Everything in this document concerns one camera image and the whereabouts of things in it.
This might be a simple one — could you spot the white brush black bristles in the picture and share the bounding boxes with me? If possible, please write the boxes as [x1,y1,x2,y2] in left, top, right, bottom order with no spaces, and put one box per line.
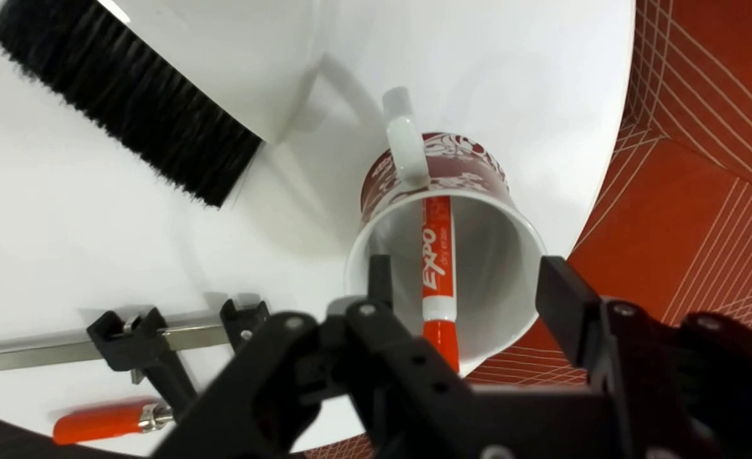
[0,0,330,208]

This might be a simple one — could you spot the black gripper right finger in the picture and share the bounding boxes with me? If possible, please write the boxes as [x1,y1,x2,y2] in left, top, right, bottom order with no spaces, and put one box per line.
[535,254,752,459]

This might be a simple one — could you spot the orange Expo marker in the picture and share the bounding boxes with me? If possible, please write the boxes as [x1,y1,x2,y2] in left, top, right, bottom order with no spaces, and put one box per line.
[419,193,465,377]

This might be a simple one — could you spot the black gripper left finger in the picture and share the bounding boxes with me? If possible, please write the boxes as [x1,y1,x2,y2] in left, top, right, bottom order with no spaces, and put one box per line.
[149,253,513,459]

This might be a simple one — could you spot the red patterned mug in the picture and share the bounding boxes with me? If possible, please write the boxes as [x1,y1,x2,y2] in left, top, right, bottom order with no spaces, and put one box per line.
[344,84,549,381]

